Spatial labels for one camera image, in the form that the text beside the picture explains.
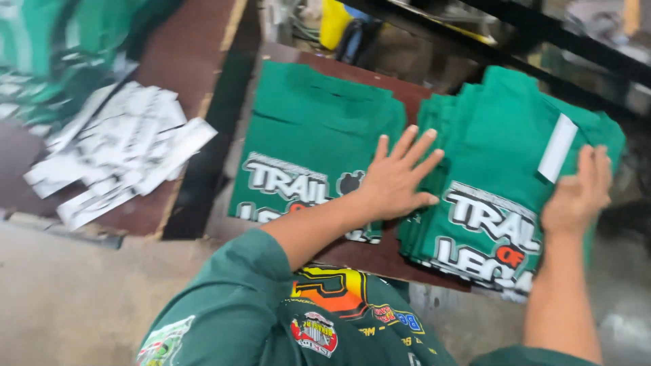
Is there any white paper strip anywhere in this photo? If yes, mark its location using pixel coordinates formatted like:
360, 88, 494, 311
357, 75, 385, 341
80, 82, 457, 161
536, 113, 579, 184

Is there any thick stack of green shirts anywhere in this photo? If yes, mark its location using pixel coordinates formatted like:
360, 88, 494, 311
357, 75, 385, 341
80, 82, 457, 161
397, 65, 627, 303

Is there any heap of green printed shirts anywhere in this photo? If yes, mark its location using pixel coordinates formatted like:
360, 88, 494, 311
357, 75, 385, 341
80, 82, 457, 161
0, 0, 185, 139

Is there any pile of white printed papers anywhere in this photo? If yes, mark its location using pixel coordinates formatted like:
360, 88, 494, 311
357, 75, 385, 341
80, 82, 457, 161
23, 81, 219, 232

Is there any black metal rack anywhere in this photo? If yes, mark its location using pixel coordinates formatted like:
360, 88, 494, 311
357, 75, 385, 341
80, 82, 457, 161
351, 0, 651, 120

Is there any yellow plastic container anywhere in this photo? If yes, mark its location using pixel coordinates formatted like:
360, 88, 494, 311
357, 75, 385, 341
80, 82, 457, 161
319, 0, 355, 52

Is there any thin stack of green shirts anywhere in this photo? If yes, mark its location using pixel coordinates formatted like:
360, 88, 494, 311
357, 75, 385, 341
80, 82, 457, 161
228, 60, 409, 245

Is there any person's left hand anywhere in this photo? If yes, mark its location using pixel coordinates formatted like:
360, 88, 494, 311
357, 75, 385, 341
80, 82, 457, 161
355, 124, 446, 223

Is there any person's green printed jersey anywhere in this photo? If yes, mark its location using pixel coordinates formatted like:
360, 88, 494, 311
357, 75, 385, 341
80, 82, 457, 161
135, 229, 602, 366

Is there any person's right hand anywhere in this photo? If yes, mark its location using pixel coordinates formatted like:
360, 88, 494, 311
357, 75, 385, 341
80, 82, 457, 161
540, 145, 613, 240

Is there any black bag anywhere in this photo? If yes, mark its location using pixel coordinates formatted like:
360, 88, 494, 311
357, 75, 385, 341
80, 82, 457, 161
335, 18, 383, 66

